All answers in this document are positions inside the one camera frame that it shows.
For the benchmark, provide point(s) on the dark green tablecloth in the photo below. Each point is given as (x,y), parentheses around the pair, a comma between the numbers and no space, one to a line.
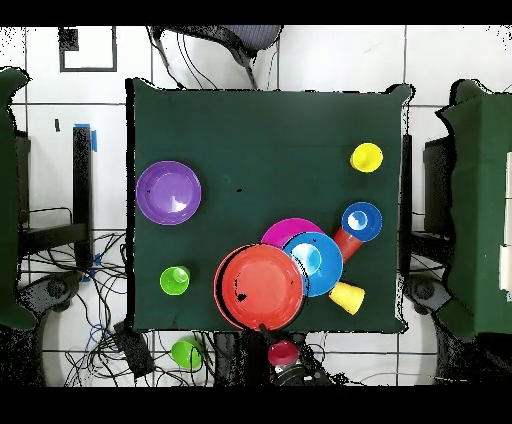
(280,120)

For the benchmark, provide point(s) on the lemon yellow plastic cup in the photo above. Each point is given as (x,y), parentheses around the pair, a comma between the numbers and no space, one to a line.
(366,157)

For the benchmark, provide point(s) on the red-orange plastic cup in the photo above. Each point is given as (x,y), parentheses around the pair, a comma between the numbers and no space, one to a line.
(347,246)

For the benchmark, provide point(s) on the green cloth side table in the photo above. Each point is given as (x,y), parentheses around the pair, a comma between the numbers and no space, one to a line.
(480,160)
(8,200)

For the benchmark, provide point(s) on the black square frame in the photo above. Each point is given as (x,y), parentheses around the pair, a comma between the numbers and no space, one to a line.
(88,70)

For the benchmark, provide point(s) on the black power strip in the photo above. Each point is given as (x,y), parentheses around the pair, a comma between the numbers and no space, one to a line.
(134,352)

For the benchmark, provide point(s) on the pink plastic bowl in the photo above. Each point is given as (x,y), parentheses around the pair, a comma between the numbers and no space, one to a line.
(288,230)

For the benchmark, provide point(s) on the golden yellow plastic cup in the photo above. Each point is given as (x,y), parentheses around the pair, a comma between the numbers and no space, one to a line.
(348,298)

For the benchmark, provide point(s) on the purple plastic bowl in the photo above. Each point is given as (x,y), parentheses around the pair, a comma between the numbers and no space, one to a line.
(168,192)

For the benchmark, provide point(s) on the grey chair base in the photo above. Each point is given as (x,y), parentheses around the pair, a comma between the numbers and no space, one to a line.
(424,290)

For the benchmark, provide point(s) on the black stand frame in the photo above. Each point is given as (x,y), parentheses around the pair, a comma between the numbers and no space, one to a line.
(438,180)
(82,180)

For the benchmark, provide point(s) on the green bowl on floor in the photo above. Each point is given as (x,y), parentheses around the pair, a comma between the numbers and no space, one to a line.
(184,354)

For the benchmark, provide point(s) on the large shallow orange bowl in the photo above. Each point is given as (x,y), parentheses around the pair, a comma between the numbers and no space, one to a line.
(264,284)

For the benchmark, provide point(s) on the green plastic cup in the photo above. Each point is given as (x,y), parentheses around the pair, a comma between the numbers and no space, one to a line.
(174,281)

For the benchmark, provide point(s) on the small dark blue bowl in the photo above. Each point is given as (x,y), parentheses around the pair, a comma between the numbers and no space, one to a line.
(370,230)

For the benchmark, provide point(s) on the light blue plastic bowl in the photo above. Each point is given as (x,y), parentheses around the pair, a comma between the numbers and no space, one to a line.
(328,272)

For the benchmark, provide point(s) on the grey office chair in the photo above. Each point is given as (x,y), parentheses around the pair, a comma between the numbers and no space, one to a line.
(252,36)

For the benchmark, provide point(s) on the blue tape strip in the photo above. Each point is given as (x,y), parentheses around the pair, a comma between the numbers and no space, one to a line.
(94,142)

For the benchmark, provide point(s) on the black chair base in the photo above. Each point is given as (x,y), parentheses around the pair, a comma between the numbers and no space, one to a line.
(52,290)

